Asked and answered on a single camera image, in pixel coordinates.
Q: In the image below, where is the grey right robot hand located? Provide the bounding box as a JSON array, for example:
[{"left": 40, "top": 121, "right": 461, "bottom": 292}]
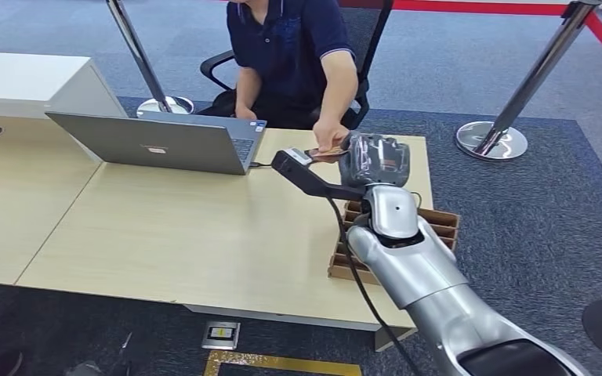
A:
[{"left": 338, "top": 131, "right": 412, "bottom": 190}]

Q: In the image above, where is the person's left hand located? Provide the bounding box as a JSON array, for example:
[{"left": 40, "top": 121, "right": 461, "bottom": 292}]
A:
[{"left": 313, "top": 120, "right": 351, "bottom": 154}]

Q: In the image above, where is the person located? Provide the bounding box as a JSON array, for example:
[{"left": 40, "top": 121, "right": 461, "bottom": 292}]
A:
[{"left": 197, "top": 0, "right": 360, "bottom": 154}]

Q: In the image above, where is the brown cardboard card holder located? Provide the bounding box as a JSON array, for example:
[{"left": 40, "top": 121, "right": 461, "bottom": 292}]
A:
[{"left": 328, "top": 199, "right": 462, "bottom": 287}]

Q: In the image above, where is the grey laptop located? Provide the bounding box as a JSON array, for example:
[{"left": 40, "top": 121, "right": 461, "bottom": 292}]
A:
[{"left": 45, "top": 110, "right": 268, "bottom": 176}]

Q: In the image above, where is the black office chair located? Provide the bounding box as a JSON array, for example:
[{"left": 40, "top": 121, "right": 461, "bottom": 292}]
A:
[{"left": 199, "top": 0, "right": 396, "bottom": 132}]

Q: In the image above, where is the white cabinet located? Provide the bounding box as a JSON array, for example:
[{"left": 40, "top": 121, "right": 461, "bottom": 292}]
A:
[{"left": 0, "top": 50, "right": 129, "bottom": 121}]

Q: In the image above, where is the metal floor socket box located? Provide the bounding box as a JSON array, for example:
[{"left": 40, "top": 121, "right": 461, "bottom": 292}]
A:
[{"left": 201, "top": 320, "right": 241, "bottom": 351}]

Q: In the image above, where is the grey object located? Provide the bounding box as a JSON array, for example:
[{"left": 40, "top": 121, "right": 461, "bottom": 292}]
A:
[{"left": 67, "top": 362, "right": 103, "bottom": 376}]

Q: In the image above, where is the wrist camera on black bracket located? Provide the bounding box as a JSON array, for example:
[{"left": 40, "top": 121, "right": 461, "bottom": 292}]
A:
[{"left": 271, "top": 147, "right": 368, "bottom": 203}]

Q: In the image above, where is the chrome stanchion post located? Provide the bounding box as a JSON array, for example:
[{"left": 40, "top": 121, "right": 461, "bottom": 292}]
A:
[
  {"left": 105, "top": 0, "right": 195, "bottom": 117},
  {"left": 455, "top": 0, "right": 602, "bottom": 163}
]

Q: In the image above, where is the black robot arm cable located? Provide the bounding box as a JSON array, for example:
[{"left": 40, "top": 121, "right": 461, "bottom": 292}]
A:
[{"left": 325, "top": 196, "right": 422, "bottom": 376}]

